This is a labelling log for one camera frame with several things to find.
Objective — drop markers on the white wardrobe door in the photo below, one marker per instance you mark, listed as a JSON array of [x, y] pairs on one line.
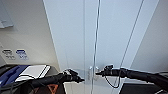
[[116, 36], [66, 36]]

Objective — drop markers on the white wardrobe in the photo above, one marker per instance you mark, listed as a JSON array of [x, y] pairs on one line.
[[150, 30]]

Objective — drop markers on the black stand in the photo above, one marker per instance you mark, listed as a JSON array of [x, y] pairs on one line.
[[4, 68]]

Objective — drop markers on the white wall sign blue icon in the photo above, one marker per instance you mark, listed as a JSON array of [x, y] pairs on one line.
[[21, 53]]

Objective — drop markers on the white wall sign dark icon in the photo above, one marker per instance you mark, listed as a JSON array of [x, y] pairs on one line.
[[7, 53]]

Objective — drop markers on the white wall box green print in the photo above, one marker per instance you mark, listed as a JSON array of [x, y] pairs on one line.
[[5, 16]]

